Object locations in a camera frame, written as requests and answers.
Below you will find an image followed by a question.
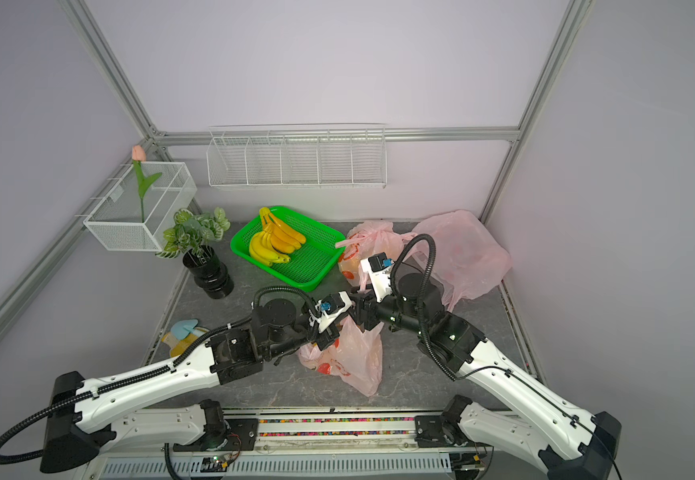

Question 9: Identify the plain pink plastic bag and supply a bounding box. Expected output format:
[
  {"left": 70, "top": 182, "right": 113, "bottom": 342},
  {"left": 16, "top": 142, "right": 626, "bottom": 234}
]
[{"left": 407, "top": 210, "right": 511, "bottom": 311}]

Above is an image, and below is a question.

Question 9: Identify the printed pink plastic bag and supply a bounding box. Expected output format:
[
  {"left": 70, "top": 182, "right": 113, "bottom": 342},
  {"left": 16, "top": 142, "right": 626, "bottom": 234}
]
[
  {"left": 336, "top": 220, "right": 415, "bottom": 290},
  {"left": 297, "top": 312, "right": 383, "bottom": 397}
]

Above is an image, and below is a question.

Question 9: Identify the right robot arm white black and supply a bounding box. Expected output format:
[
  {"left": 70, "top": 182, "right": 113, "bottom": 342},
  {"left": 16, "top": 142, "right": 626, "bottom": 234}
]
[{"left": 349, "top": 286, "right": 621, "bottom": 479}]

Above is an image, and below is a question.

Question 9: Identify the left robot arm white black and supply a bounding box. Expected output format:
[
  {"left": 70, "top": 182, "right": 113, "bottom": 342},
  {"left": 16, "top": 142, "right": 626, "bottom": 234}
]
[{"left": 0, "top": 296, "right": 353, "bottom": 473}]

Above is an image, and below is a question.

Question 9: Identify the yellow banana bunch in basket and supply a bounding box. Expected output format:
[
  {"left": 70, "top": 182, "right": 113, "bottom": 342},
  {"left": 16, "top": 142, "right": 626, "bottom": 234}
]
[{"left": 249, "top": 207, "right": 307, "bottom": 266}]

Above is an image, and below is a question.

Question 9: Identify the green plastic basket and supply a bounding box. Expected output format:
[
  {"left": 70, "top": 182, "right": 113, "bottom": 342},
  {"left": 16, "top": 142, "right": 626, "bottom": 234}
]
[{"left": 230, "top": 206, "right": 346, "bottom": 292}]

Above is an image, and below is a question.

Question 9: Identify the yellow white work glove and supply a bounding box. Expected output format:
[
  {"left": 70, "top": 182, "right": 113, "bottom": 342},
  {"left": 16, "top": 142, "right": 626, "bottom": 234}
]
[{"left": 162, "top": 328, "right": 208, "bottom": 358}]

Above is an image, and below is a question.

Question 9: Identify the green potted plant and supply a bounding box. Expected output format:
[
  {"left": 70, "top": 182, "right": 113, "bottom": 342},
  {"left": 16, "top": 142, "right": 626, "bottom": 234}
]
[{"left": 156, "top": 207, "right": 231, "bottom": 265}]

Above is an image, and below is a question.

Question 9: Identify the pink artificial tulip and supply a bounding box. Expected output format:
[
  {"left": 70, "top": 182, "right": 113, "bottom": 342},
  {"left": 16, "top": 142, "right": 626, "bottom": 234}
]
[{"left": 132, "top": 145, "right": 163, "bottom": 223}]

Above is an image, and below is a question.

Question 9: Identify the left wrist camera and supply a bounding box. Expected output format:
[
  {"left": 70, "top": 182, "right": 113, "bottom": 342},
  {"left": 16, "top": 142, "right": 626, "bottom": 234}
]
[{"left": 316, "top": 291, "right": 353, "bottom": 334}]

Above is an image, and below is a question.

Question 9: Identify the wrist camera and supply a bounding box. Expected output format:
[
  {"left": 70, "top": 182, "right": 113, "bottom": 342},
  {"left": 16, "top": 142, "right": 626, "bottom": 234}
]
[
  {"left": 316, "top": 291, "right": 353, "bottom": 334},
  {"left": 359, "top": 252, "right": 393, "bottom": 302}
]

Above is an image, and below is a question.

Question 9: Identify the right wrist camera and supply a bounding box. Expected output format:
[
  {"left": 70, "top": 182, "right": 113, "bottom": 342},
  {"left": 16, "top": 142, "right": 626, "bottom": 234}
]
[{"left": 359, "top": 252, "right": 393, "bottom": 302}]

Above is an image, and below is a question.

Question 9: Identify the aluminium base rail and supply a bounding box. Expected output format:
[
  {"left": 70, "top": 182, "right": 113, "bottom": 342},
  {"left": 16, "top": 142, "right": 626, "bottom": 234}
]
[{"left": 75, "top": 406, "right": 495, "bottom": 479}]

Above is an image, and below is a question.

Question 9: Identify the white wire shelf back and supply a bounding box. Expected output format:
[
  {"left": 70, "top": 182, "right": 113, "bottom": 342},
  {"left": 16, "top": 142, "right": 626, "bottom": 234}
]
[{"left": 207, "top": 123, "right": 387, "bottom": 189}]

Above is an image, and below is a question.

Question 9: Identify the white wire basket left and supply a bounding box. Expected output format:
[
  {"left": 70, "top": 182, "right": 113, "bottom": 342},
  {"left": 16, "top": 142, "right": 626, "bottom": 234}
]
[{"left": 84, "top": 161, "right": 197, "bottom": 253}]

